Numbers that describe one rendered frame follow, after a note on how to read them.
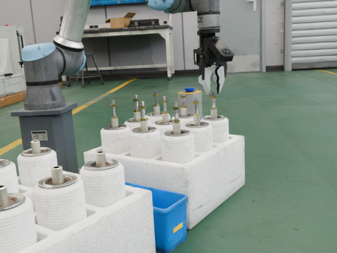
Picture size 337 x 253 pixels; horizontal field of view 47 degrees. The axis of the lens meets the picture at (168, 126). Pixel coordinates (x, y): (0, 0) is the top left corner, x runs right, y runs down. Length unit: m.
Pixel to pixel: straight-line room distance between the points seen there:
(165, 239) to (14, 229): 0.41
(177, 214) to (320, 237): 0.37
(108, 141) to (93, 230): 0.50
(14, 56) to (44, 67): 3.34
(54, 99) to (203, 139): 0.58
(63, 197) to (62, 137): 0.71
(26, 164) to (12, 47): 3.82
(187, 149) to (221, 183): 0.21
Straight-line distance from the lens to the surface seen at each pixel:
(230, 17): 6.25
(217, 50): 1.23
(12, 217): 0.70
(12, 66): 4.80
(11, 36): 4.79
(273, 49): 6.34
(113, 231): 0.83
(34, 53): 1.45
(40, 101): 1.45
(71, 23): 1.53
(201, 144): 1.19
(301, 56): 6.38
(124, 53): 6.36
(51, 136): 1.45
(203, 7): 1.28
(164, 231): 0.97
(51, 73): 1.46
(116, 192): 0.85
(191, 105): 1.52
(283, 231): 1.11
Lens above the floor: 0.50
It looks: 12 degrees down
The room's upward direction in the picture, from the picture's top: 3 degrees counter-clockwise
